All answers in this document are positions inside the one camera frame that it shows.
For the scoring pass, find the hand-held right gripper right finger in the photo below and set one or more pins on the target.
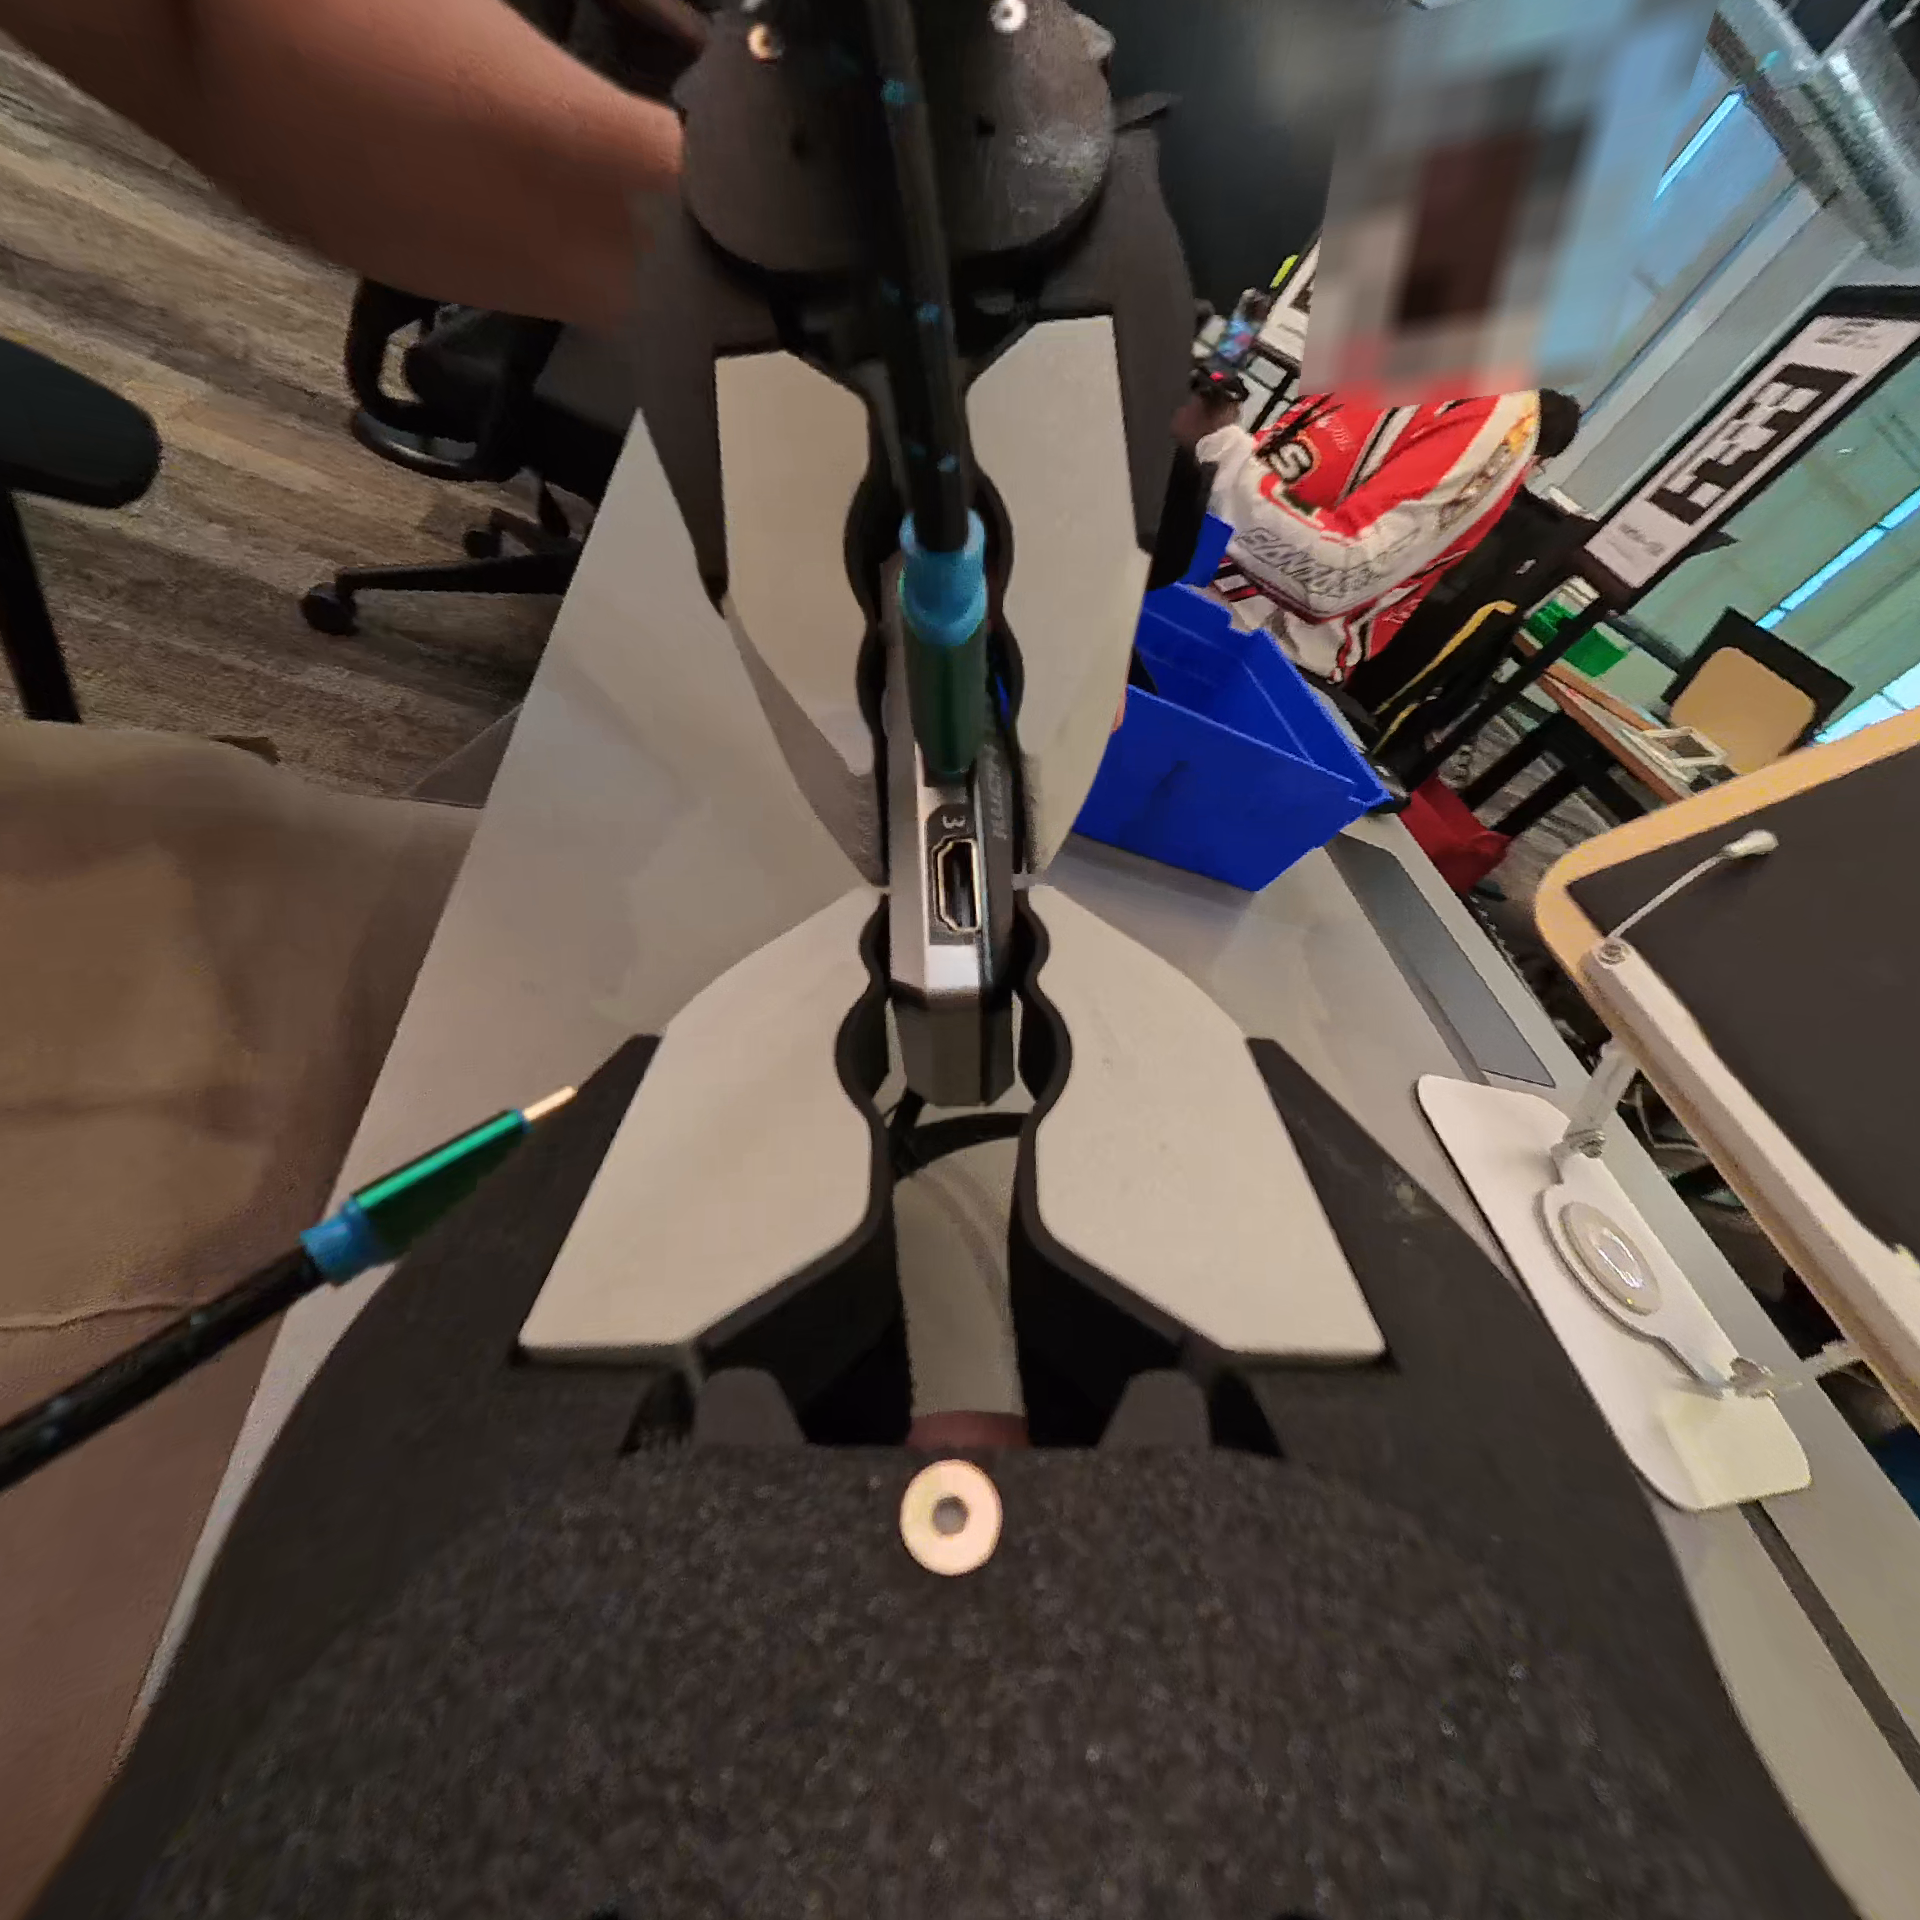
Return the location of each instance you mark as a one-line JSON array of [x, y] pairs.
[[1201, 1185]]

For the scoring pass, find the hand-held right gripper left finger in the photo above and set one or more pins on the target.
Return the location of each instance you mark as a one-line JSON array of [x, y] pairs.
[[705, 1185]]

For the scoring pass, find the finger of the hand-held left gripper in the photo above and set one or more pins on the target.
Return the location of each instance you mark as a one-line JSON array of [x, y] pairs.
[[1072, 525], [786, 571]]

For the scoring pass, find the white HDMI splitter adapter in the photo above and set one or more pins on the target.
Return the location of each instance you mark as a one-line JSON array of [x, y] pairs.
[[953, 901]]

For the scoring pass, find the person's left forearm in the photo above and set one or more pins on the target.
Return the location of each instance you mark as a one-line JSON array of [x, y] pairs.
[[376, 137]]

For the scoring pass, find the person in red white jacket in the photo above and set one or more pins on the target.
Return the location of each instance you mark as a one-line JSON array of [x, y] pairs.
[[1349, 494]]

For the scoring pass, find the white tablet stand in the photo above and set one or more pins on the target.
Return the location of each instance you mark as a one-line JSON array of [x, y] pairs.
[[1500, 1201]]

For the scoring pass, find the black office chair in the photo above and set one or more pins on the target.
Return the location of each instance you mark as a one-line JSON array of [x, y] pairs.
[[76, 436], [480, 389]]

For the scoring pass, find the black bag yellow trim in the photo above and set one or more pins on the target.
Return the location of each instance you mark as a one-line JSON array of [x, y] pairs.
[[1440, 646]]

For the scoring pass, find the red box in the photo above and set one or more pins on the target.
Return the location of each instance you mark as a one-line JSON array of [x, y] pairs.
[[1453, 839]]

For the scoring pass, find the green storage box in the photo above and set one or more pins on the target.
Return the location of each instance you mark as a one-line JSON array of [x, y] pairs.
[[1594, 647]]

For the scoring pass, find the person's beige trousers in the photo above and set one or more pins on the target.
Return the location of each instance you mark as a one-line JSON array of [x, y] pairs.
[[180, 1050]]

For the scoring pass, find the pale yellow sticky note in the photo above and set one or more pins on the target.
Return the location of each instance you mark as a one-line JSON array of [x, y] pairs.
[[1733, 1454]]

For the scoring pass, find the wood framed black board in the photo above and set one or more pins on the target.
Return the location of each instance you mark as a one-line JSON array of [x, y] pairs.
[[1799, 931]]

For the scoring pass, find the black framed marker tag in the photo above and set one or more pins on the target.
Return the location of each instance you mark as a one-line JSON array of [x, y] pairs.
[[1755, 436]]

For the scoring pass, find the black framed tan board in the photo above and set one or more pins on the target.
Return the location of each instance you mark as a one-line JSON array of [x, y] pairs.
[[1755, 699]]

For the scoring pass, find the silver ventilation duct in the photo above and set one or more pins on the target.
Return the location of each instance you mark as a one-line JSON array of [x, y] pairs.
[[1844, 106]]

